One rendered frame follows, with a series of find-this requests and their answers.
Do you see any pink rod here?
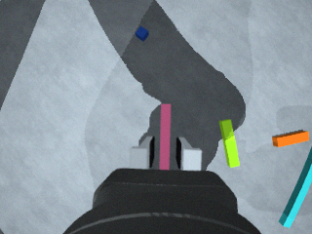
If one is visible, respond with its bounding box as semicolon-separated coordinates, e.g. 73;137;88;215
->
160;104;171;170

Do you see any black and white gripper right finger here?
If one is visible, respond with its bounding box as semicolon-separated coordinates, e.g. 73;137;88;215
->
175;137;202;171

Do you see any turquoise rod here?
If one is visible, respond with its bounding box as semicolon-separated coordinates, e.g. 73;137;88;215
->
279;147;312;228

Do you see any small blue cube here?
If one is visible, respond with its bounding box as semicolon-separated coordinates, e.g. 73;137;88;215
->
136;26;149;42

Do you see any lime green rod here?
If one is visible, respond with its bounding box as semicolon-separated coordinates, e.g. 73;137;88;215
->
218;119;240;168

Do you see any orange rod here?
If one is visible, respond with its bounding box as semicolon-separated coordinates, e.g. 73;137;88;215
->
272;131;309;147

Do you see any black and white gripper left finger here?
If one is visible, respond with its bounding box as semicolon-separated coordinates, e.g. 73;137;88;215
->
130;136;155;169

